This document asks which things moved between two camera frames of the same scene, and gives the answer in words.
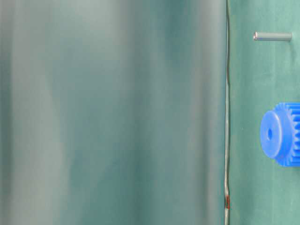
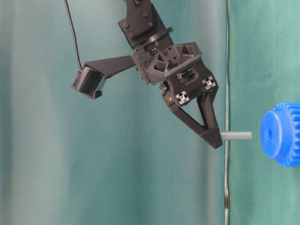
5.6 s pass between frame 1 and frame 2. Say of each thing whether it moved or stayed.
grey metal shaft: moved
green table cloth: stayed
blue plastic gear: stayed
